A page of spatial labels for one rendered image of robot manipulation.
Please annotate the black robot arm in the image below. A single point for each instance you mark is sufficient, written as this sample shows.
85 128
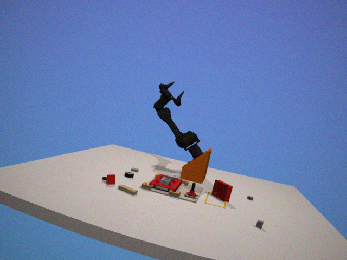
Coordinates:
183 140

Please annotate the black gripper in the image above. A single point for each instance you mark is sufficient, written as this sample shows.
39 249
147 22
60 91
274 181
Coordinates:
176 101

